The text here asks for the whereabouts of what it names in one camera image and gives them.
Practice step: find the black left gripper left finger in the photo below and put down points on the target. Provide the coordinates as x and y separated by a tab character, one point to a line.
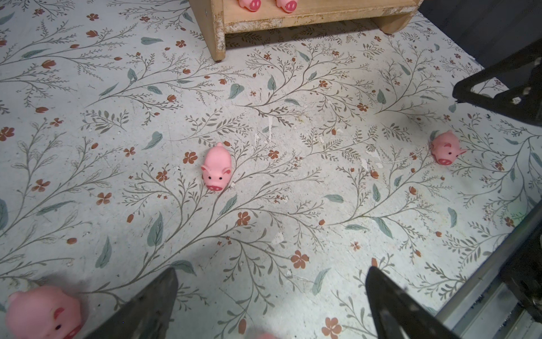
147	315

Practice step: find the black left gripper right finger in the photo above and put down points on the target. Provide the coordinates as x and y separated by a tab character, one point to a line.
396	315

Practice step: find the pink pig toy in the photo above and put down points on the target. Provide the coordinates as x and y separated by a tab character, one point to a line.
446	148
288	6
44	312
217	169
251	5

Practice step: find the wooden shelf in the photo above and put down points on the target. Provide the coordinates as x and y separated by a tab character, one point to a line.
217	19

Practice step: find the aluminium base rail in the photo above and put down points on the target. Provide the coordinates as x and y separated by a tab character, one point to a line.
502	299

